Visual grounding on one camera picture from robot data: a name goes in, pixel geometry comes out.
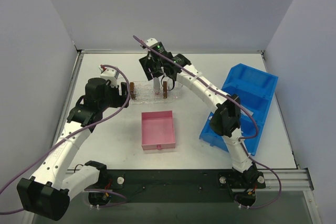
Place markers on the blue plastic bin organizer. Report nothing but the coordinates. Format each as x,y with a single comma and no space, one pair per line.
255,89

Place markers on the aluminium frame rail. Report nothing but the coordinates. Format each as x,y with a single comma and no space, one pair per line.
288,179

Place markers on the clear textured glass tray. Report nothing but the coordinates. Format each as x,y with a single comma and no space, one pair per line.
145,94

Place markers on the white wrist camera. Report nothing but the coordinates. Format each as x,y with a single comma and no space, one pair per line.
150,43
109,74

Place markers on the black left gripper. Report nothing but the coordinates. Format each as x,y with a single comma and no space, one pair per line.
124,90

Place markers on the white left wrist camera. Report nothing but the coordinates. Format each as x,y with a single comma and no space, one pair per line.
109,74

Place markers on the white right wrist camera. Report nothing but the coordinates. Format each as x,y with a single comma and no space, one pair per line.
150,43

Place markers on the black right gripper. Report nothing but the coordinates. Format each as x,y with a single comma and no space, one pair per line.
159,71

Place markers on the pink plastic drawer box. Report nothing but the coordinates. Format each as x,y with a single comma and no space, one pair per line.
157,130

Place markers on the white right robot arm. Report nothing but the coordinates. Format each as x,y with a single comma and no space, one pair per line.
226,108

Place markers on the red-capped toothpaste tube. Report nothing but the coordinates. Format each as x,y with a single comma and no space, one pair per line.
156,86

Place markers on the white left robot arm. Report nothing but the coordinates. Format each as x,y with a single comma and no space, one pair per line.
48,191

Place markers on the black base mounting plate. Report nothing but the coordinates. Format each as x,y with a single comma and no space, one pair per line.
171,186

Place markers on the brown wooden holder block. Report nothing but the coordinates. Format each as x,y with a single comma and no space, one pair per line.
132,91
165,89

